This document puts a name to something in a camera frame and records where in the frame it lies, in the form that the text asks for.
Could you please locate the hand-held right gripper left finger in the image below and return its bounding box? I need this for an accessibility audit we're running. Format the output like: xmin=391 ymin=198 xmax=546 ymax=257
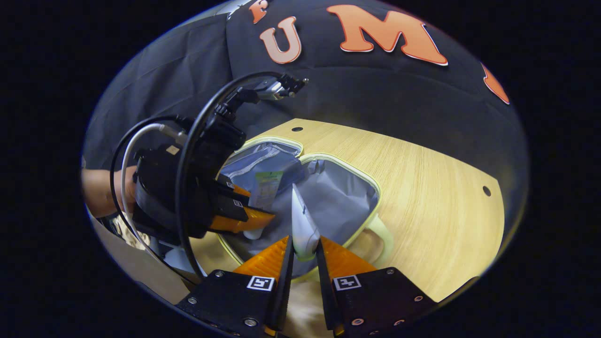
xmin=176 ymin=236 xmax=295 ymax=338

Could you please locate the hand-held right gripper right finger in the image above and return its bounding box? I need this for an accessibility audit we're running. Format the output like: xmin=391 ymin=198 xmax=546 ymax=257
xmin=316 ymin=236 xmax=437 ymax=338

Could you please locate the green label skin care tube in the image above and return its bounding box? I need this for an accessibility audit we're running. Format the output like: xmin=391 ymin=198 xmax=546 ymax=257
xmin=242 ymin=170 xmax=285 ymax=241

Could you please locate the white skin care tube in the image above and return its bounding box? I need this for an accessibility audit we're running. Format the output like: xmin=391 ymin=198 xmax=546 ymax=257
xmin=290 ymin=183 xmax=322 ymax=262

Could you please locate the pale yellow suitcase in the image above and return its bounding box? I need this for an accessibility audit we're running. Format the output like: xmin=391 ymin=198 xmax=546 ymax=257
xmin=217 ymin=136 xmax=395 ymax=282

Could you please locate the black backdrop cloth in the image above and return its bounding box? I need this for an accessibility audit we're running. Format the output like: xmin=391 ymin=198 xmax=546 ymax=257
xmin=82 ymin=0 xmax=531 ymax=198

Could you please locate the thick black cable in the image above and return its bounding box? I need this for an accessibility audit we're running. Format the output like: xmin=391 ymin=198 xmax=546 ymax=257
xmin=175 ymin=70 xmax=285 ymax=280

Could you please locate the thin black cable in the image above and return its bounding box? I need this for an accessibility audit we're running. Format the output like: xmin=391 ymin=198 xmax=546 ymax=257
xmin=109 ymin=115 xmax=188 ymax=263

